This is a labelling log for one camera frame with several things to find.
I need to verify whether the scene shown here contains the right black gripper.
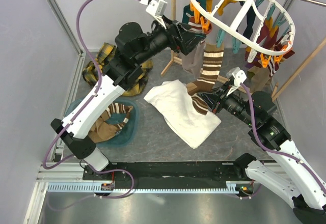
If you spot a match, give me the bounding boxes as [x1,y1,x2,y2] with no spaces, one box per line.
[198,80,257,126]

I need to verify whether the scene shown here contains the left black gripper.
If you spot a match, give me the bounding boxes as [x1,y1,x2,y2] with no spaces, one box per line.
[135,15,207,66]

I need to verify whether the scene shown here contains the grey sock red stripes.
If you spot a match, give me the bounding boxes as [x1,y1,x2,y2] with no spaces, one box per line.
[181,21,207,79]

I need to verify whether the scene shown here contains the brown striped sock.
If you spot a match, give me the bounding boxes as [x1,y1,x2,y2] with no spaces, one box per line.
[96,102,134,131]
[186,43,224,115]

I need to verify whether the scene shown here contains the plain tan sock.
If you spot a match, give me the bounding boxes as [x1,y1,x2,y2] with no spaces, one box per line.
[88,124,120,143]

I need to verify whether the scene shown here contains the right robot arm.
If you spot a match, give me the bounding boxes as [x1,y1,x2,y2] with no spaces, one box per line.
[198,82,325,223]

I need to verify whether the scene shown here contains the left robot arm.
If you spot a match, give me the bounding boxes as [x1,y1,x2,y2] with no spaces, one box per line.
[50,20,206,180]

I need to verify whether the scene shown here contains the white round sock hanger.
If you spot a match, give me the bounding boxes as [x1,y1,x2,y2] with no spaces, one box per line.
[190,0,295,56]

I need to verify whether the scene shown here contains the white towel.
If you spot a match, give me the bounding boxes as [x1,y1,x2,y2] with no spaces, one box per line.
[144,79,222,149]

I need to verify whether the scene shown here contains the dark teal sock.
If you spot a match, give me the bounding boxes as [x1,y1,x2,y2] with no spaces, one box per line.
[182,0,206,23]

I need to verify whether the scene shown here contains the grey sock maroon cuff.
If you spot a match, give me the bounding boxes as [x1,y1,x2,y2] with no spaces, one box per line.
[247,58,279,93]

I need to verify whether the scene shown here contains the navy blue sock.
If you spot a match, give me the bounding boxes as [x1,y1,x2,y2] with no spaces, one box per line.
[243,6,256,39]

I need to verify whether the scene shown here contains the maroon patterned sock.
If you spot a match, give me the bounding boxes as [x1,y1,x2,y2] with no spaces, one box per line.
[245,17,295,61]

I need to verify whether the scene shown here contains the teal plastic basin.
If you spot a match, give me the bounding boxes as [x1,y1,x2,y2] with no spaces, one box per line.
[63,99,140,148]

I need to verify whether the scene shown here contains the yellow plaid shirt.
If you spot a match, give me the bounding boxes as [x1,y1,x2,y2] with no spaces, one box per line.
[81,42,153,96]

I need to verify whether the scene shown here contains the wooden clothes rack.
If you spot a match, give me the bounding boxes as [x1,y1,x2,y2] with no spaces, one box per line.
[160,0,326,100]

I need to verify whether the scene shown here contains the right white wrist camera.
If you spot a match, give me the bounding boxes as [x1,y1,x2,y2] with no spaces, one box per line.
[226,67,247,97]

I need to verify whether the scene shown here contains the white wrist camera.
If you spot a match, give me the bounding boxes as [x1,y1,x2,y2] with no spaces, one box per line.
[140,0,168,29]
[226,67,247,97]

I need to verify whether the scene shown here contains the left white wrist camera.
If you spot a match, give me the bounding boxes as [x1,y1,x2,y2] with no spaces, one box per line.
[140,0,168,29]

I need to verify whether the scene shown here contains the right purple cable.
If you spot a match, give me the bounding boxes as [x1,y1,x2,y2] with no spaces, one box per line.
[240,82,326,194]

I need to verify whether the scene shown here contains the purple cable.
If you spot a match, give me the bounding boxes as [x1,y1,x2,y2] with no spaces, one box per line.
[42,0,143,170]
[240,82,326,194]

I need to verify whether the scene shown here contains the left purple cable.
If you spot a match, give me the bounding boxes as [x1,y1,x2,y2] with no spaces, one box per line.
[42,0,143,170]

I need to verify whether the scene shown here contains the grey cable duct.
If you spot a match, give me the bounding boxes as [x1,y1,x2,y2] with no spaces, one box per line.
[47,182,239,194]

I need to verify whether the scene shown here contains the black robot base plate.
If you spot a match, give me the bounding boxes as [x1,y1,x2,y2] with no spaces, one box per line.
[83,161,252,188]

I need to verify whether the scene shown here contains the aluminium corner post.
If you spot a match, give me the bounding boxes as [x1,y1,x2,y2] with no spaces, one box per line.
[46,0,83,55]

